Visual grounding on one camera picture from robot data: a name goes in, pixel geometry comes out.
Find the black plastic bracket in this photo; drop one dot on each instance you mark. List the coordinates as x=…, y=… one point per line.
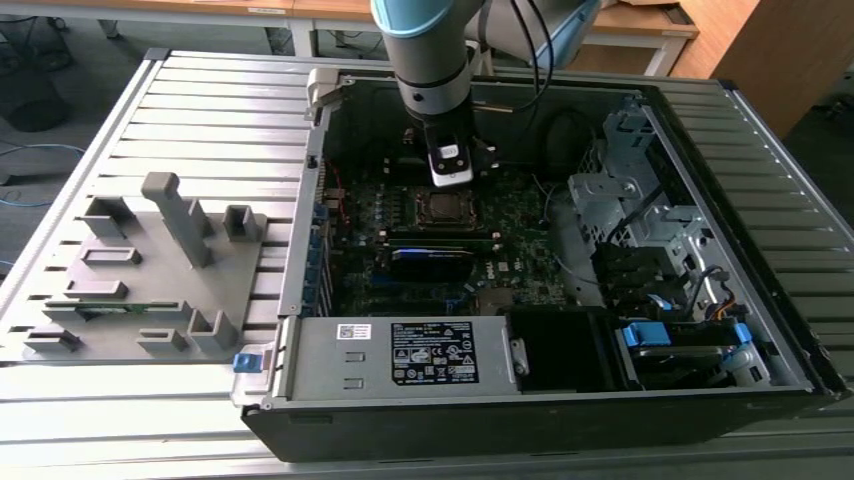
x=633, y=270

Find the silver drive cage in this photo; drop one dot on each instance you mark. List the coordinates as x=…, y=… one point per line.
x=589, y=187

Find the blue case latch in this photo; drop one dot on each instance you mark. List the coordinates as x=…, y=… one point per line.
x=246, y=363

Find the black hard disk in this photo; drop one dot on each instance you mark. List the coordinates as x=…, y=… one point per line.
x=673, y=367

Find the green RAM stick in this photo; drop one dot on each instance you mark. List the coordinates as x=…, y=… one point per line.
x=133, y=308

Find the black round bin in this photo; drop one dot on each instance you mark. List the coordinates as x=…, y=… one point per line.
x=36, y=110

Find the black graphics card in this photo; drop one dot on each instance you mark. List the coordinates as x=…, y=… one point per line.
x=427, y=265

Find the CPU socket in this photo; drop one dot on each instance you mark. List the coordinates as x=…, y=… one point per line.
x=419, y=225

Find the wooden desk white frame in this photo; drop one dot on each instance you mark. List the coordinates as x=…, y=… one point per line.
x=640, y=27
x=166, y=4

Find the grey parts rack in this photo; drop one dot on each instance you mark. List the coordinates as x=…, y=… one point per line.
x=153, y=280

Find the brown chipset heatsink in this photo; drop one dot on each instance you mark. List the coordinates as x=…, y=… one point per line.
x=495, y=300

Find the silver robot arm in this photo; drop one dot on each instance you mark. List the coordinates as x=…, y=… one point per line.
x=427, y=70

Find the black open PC case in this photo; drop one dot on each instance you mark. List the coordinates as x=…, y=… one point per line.
x=467, y=430

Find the green motherboard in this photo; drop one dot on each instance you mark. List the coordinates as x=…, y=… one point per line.
x=527, y=260

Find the grey power supply unit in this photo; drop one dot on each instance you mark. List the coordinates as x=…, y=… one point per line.
x=320, y=360

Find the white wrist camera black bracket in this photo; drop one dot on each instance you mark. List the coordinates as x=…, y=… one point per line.
x=449, y=172

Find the black RAM slot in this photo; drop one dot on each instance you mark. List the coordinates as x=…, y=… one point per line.
x=440, y=242
x=440, y=234

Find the wooden cabinet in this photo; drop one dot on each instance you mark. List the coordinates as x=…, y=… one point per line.
x=787, y=50

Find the blue disk carrier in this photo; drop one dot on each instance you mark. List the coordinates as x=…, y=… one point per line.
x=643, y=334

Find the grey plastic case latch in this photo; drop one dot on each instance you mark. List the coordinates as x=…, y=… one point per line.
x=321, y=85

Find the blue plastic clip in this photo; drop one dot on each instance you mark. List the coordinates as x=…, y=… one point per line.
x=741, y=335

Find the silver CPU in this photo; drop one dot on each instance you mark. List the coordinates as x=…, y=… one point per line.
x=445, y=206

